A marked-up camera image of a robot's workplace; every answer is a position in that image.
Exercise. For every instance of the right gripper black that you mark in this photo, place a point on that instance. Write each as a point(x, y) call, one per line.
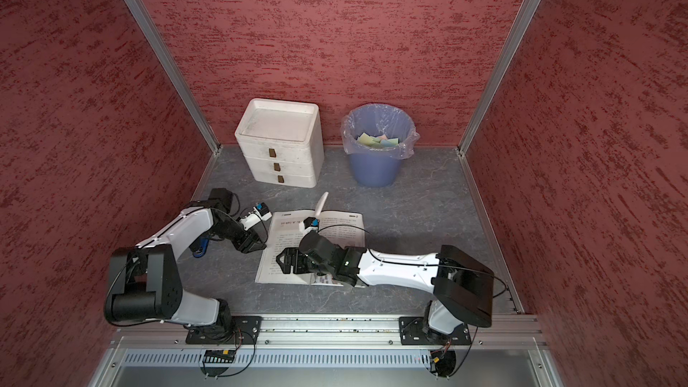
point(288, 253)

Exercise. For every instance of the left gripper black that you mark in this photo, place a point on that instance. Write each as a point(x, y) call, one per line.
point(246, 240)

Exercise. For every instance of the children's science magazine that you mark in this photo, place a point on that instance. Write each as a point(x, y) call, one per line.
point(338, 232)

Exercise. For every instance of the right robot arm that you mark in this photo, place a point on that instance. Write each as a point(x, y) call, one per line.
point(462, 286)

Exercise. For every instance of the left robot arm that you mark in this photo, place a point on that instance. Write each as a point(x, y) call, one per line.
point(144, 282)

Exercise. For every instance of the discarded sticky notes pile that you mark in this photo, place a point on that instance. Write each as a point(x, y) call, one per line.
point(377, 142)

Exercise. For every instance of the blue pen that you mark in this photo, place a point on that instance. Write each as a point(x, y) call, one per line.
point(199, 247)

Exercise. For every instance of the white three-drawer storage box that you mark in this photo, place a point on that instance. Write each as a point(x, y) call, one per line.
point(282, 142)

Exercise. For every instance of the left connector board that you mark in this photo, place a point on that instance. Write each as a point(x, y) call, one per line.
point(219, 356)

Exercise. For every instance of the connector board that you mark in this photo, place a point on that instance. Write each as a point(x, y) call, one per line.
point(442, 362)
point(219, 356)

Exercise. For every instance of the blue trash bin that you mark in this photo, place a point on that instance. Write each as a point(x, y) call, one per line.
point(374, 171)

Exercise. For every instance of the clear plastic bin liner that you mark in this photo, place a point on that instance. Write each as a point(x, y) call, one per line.
point(375, 120)

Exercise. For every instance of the right connector board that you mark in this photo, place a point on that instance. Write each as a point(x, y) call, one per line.
point(442, 362)

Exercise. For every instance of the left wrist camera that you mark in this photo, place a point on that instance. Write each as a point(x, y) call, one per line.
point(258, 214)

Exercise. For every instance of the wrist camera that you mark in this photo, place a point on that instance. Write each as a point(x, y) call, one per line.
point(310, 224)
point(258, 214)

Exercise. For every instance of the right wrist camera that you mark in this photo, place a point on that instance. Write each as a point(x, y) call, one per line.
point(310, 224)

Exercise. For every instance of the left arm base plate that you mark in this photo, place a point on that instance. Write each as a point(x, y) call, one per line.
point(240, 329)

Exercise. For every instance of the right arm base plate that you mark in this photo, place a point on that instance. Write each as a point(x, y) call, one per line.
point(415, 332)

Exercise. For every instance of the aluminium front rail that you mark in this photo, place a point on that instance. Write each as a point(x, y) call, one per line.
point(292, 331)

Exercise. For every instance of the left aluminium corner post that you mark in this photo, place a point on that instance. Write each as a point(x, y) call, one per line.
point(144, 21)

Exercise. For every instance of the aluminium corner post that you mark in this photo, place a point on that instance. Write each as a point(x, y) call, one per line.
point(520, 25)
point(144, 21)

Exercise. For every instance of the right aluminium corner post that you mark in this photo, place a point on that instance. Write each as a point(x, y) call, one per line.
point(520, 25)

